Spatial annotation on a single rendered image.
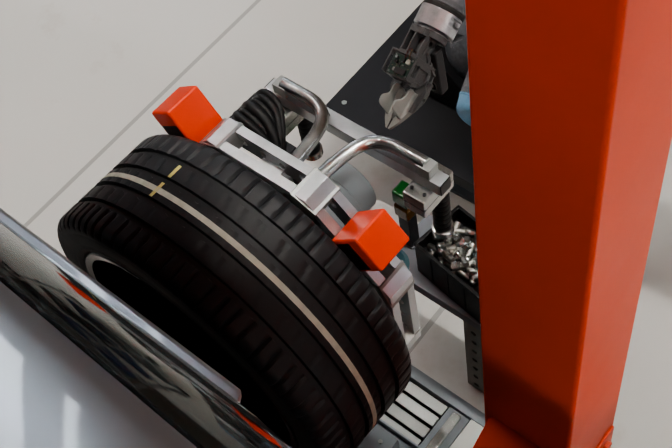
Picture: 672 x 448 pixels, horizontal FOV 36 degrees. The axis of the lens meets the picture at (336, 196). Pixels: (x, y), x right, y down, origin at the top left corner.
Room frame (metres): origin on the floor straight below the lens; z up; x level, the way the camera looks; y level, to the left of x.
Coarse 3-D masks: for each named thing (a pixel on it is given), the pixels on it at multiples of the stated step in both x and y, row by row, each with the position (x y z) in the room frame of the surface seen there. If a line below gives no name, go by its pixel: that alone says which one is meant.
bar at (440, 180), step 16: (272, 80) 1.39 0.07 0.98; (288, 96) 1.34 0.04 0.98; (304, 112) 1.29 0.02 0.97; (336, 112) 1.27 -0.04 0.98; (336, 128) 1.23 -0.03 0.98; (352, 128) 1.22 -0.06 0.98; (384, 160) 1.15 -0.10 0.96; (400, 160) 1.12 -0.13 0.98; (416, 176) 1.09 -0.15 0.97; (448, 176) 1.07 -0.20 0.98
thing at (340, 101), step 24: (408, 24) 2.10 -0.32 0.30; (384, 48) 2.03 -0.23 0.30; (360, 72) 1.96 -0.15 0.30; (384, 72) 1.94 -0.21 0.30; (336, 96) 1.90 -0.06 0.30; (360, 96) 1.88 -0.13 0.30; (360, 120) 1.80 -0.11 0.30; (384, 120) 1.78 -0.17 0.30; (408, 120) 1.76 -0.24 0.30; (432, 120) 1.74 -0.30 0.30; (456, 120) 1.72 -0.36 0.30; (408, 144) 1.68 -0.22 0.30; (432, 144) 1.66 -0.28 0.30; (456, 144) 1.64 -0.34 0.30; (456, 168) 1.57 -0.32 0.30; (456, 192) 1.69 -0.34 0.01
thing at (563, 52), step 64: (512, 0) 0.63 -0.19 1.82; (576, 0) 0.59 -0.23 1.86; (640, 0) 0.57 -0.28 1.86; (512, 64) 0.63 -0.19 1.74; (576, 64) 0.58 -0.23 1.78; (640, 64) 0.58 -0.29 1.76; (512, 128) 0.63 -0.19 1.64; (576, 128) 0.58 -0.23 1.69; (640, 128) 0.60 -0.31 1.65; (512, 192) 0.63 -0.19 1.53; (576, 192) 0.57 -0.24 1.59; (640, 192) 0.61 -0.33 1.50; (512, 256) 0.63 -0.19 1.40; (576, 256) 0.57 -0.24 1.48; (640, 256) 0.64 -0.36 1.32; (512, 320) 0.63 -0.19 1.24; (576, 320) 0.56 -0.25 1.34; (512, 384) 0.63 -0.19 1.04; (576, 384) 0.56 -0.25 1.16
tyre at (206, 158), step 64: (128, 192) 1.06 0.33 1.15; (192, 192) 1.01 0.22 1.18; (256, 192) 0.98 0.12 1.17; (128, 256) 0.93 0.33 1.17; (192, 256) 0.90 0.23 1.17; (256, 256) 0.88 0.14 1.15; (320, 256) 0.88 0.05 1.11; (256, 320) 0.80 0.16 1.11; (320, 320) 0.80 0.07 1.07; (384, 320) 0.81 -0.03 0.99; (320, 384) 0.72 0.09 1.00; (384, 384) 0.75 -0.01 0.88
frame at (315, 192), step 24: (216, 144) 1.14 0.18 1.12; (240, 144) 1.15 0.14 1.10; (264, 144) 1.12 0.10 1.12; (264, 168) 1.07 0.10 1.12; (288, 168) 1.07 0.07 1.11; (312, 168) 1.05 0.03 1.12; (288, 192) 1.01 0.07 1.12; (312, 192) 1.00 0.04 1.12; (336, 192) 1.00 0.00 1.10; (312, 216) 0.97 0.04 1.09; (384, 288) 0.88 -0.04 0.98; (408, 288) 0.89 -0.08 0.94; (408, 312) 0.89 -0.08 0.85; (408, 336) 0.89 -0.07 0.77
